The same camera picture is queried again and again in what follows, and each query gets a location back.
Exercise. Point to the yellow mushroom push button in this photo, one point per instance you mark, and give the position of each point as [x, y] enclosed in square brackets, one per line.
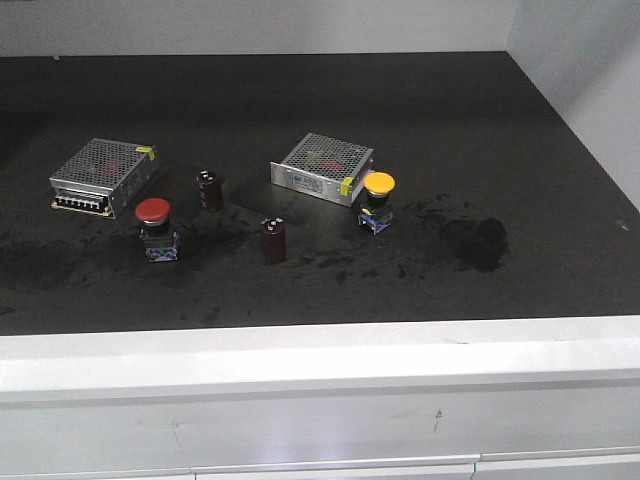
[376, 212]

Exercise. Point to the red mushroom push button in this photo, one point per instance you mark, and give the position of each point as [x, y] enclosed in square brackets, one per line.
[159, 238]

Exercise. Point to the front dark red capacitor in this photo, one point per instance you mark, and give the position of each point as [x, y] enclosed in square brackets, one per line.
[273, 239]

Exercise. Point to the dark red capacitor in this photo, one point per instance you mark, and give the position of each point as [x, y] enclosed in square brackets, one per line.
[210, 190]
[273, 239]

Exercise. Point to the right mesh power supply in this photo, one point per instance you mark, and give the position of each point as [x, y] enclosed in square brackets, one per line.
[324, 167]

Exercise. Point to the mesh power supply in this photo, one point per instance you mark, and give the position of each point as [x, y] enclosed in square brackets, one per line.
[103, 177]
[324, 167]

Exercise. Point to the rear dark red capacitor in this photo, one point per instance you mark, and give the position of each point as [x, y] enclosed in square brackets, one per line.
[210, 190]

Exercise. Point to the left mesh power supply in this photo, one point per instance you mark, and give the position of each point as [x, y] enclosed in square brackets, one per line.
[103, 177]

